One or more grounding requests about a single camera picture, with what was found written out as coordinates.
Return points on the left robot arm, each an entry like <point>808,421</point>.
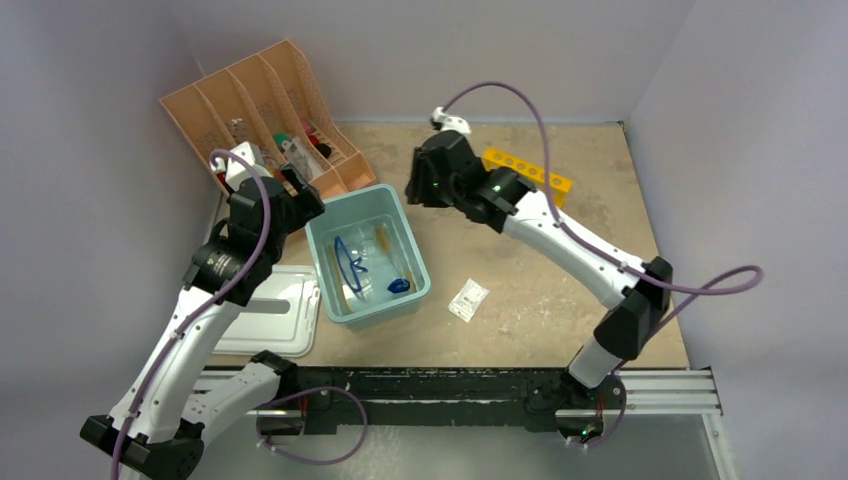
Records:
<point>161,428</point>

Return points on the tan bristle brush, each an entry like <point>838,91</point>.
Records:
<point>382,240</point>

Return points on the teal plastic bin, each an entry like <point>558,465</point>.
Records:
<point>377,205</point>

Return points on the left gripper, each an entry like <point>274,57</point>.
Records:
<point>303,204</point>

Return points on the yellow test tube rack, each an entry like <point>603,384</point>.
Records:
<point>493,158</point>

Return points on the clear glass beaker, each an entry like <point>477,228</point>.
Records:
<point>362,243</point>

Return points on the blue safety glasses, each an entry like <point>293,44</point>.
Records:
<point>350,267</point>

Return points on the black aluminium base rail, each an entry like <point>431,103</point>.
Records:
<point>535,399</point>

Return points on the tan rubber tubing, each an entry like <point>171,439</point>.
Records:
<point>381,270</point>

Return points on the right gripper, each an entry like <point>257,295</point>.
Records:
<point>418,190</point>

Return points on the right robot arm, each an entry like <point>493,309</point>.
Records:
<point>628,287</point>

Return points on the white bin lid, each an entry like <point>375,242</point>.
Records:
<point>280,317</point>

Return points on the white label packet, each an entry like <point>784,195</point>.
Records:
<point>468,300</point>

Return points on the peach desk file organizer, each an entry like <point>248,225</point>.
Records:
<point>269,98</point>

